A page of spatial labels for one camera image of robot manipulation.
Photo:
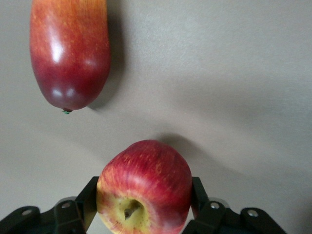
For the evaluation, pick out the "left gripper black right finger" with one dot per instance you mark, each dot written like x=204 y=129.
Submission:
x=214 y=219

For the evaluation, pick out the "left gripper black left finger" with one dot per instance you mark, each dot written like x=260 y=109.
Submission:
x=70 y=214

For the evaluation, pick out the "red yellow apple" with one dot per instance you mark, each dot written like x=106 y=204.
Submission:
x=151 y=175

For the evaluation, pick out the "brown table cover sheet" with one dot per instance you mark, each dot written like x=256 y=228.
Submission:
x=219 y=73

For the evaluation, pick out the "red yellow mango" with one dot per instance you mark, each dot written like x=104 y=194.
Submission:
x=70 y=56

